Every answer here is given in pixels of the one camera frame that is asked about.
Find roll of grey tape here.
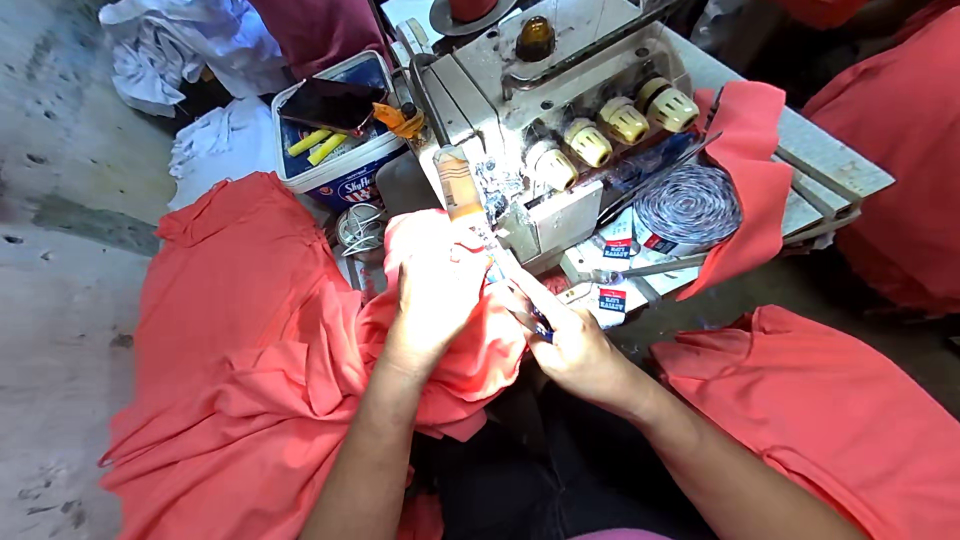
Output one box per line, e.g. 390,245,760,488
633,164,743,248

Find person's legs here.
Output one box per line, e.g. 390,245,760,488
412,375,721,540

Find red thread cone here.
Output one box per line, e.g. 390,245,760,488
447,0,499,23

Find sewing machine table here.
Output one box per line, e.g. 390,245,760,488
558,22,897,316

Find person's right hand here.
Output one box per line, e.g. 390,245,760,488
487,251,661,421

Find coral garment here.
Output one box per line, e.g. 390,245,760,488
355,209,529,442
650,304,960,540

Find person's body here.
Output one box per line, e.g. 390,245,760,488
564,528,675,540

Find heap of white cloth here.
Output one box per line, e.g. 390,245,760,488
98,0,295,118

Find blue-handled thread snips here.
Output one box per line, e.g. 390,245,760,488
486,243,556,343

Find coiled white cable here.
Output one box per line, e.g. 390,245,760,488
335,202,389,258

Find coral folded garment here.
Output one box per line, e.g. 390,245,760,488
650,304,960,540

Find overlock sewing machine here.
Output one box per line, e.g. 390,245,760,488
408,0,700,275

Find black smartphone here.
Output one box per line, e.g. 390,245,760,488
278,77,389,135

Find long metal tweezers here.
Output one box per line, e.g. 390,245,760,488
597,132,723,228

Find yellow marker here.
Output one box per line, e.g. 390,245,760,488
287,129,333,158
307,132,348,167

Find person's left forearm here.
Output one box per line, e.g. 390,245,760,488
298,355,430,540

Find white and blue plastic tub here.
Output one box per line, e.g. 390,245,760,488
270,50,406,212

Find person's right forearm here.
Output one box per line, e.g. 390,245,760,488
628,373,870,540

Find large heap of coral fabric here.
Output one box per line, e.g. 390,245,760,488
801,3,960,316

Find maroon cloth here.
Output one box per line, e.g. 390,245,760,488
249,0,391,81

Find coral fabric strip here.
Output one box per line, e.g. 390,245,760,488
676,81,794,303

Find white label, red navy print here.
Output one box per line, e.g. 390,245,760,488
634,210,687,258
596,282,628,328
600,207,635,261

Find pile of coral garments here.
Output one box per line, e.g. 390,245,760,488
99,171,421,540

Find person's left hand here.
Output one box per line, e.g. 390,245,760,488
396,234,492,378

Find white folded cloth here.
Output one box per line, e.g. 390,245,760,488
167,96,279,212

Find orange cloth scrap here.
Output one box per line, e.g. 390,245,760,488
372,102,426,141

